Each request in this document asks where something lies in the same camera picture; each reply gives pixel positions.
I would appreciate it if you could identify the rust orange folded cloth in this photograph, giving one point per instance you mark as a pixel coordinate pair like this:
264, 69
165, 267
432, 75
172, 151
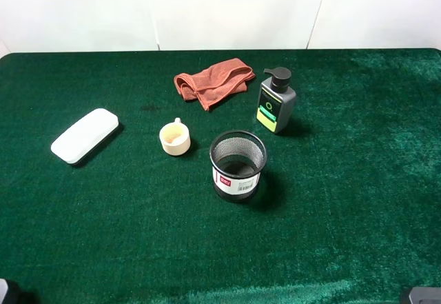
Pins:
215, 83

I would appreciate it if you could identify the cream plastic cup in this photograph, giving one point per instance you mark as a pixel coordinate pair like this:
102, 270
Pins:
175, 138

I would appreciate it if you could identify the white glasses case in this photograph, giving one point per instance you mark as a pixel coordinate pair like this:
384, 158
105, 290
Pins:
84, 135

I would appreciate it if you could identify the black base part left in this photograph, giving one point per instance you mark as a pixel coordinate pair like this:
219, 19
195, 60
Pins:
9, 292

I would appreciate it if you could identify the grey base part right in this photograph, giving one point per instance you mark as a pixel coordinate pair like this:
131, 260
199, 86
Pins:
425, 295

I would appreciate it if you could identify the green velvet table cloth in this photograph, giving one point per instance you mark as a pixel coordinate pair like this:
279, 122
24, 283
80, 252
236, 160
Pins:
347, 208

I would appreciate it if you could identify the grey pump soap bottle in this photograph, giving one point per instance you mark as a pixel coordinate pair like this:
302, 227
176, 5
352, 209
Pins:
276, 99

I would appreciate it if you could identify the black mesh pen holder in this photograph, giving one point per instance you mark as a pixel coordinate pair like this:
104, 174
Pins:
238, 158

